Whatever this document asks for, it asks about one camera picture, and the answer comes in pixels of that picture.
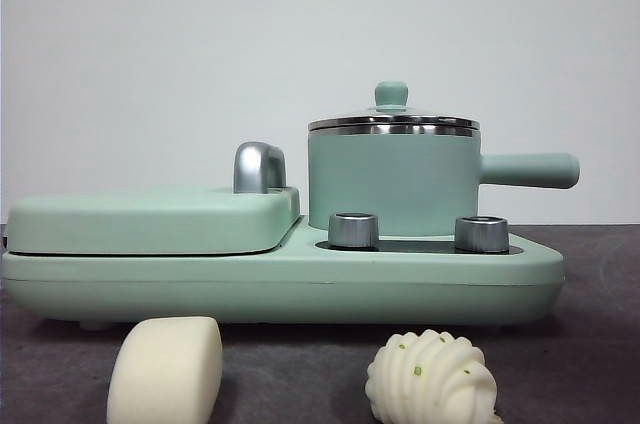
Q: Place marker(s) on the twisted white scallion bun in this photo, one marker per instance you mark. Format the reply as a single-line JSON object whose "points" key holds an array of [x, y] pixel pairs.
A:
{"points": [[430, 379]]}

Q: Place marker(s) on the mint green breakfast machine base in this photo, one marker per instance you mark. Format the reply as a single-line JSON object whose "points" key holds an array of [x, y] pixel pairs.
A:
{"points": [[300, 289]]}

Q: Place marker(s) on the chrome control knob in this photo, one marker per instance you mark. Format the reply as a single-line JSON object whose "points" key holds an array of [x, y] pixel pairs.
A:
{"points": [[352, 231], [481, 235]]}

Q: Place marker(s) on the smooth white steamed bun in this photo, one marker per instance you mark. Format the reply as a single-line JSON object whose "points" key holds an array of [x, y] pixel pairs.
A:
{"points": [[165, 374]]}

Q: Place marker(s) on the glass pot lid green knob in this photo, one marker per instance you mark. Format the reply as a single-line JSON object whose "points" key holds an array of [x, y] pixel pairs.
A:
{"points": [[391, 94]]}

